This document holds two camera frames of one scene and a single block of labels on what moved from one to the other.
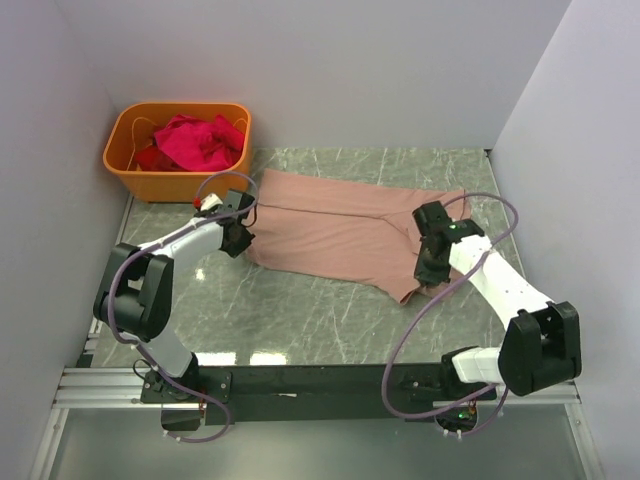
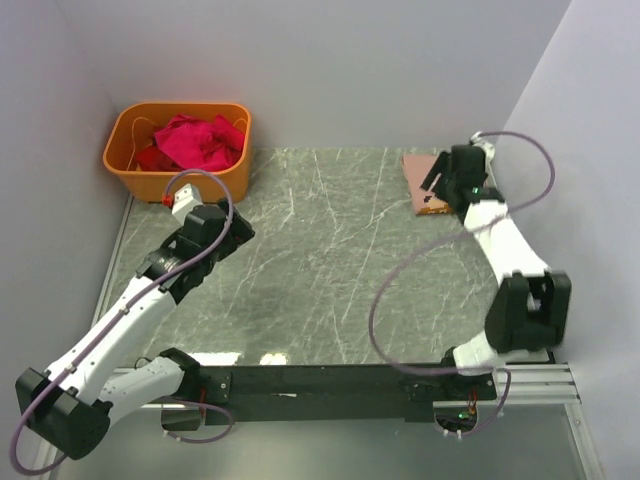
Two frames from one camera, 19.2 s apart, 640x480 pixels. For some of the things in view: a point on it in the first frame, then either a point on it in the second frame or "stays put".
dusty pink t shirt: (362, 234) -> (417, 167)
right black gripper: (426, 276) -> (437, 169)
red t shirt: (151, 158) stays put
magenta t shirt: (198, 145) stays put
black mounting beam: (315, 393) stays put
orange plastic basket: (169, 148) stays put
